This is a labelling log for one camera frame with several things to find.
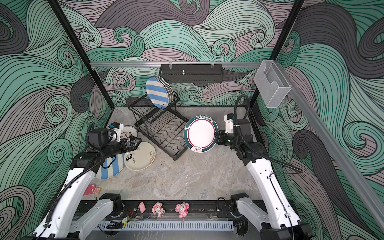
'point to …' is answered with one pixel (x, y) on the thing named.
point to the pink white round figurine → (157, 209)
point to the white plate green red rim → (199, 134)
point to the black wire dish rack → (164, 127)
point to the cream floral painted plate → (140, 158)
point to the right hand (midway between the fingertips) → (216, 133)
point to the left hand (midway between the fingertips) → (135, 140)
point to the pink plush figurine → (182, 209)
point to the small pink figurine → (142, 207)
